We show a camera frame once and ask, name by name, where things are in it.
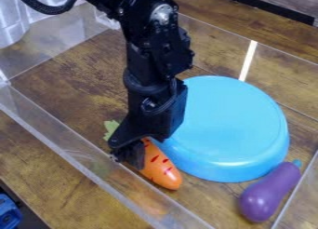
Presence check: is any blue round tray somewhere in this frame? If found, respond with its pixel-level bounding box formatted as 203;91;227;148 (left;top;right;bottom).
158;75;290;182

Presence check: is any black corrugated cable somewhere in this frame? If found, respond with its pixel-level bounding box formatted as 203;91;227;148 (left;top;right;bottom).
11;0;81;16

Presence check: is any white curtain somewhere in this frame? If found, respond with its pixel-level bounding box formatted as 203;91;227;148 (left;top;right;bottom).
0;0;91;50

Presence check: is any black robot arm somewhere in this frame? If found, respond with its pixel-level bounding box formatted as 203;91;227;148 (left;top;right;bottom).
85;0;194;169

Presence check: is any blue object at corner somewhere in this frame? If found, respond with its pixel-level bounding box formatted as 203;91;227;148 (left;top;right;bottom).
0;194;23;229

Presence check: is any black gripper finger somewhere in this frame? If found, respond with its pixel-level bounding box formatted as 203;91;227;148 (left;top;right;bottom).
111;140;146;170

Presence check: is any orange toy carrot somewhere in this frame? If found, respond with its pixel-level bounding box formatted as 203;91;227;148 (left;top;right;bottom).
101;119;184;191

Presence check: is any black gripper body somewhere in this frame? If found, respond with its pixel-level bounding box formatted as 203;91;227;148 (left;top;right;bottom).
107;41;190;150

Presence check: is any purple toy eggplant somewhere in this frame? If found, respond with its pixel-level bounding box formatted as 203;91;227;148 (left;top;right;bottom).
238;160;302;222

